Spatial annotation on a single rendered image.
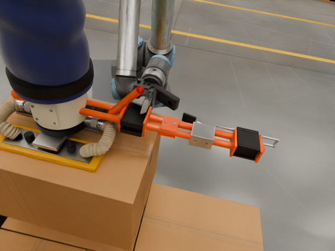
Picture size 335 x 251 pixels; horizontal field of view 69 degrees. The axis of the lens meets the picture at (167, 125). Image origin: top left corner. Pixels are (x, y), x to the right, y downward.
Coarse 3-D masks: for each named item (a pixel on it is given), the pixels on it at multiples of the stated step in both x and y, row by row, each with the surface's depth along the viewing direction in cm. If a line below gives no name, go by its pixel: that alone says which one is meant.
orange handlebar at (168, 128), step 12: (12, 96) 77; (84, 108) 76; (108, 108) 78; (108, 120) 75; (156, 120) 77; (168, 120) 76; (168, 132) 74; (180, 132) 74; (216, 132) 76; (228, 132) 76; (216, 144) 73; (228, 144) 73
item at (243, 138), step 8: (240, 136) 73; (248, 136) 74; (256, 136) 74; (240, 144) 71; (248, 144) 72; (256, 144) 72; (232, 152) 72; (240, 152) 73; (248, 152) 73; (256, 152) 72; (256, 160) 73
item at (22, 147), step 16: (32, 128) 83; (0, 144) 77; (16, 144) 77; (32, 144) 78; (64, 144) 79; (80, 144) 80; (48, 160) 76; (64, 160) 76; (80, 160) 76; (96, 160) 77
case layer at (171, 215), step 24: (168, 192) 131; (192, 192) 133; (144, 216) 120; (168, 216) 122; (192, 216) 123; (216, 216) 125; (240, 216) 127; (0, 240) 105; (24, 240) 106; (48, 240) 109; (72, 240) 108; (144, 240) 112; (168, 240) 114; (192, 240) 115; (216, 240) 116; (240, 240) 118
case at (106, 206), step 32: (0, 160) 75; (32, 160) 76; (128, 160) 81; (0, 192) 85; (32, 192) 80; (64, 192) 75; (96, 192) 72; (128, 192) 73; (64, 224) 93; (96, 224) 86; (128, 224) 81
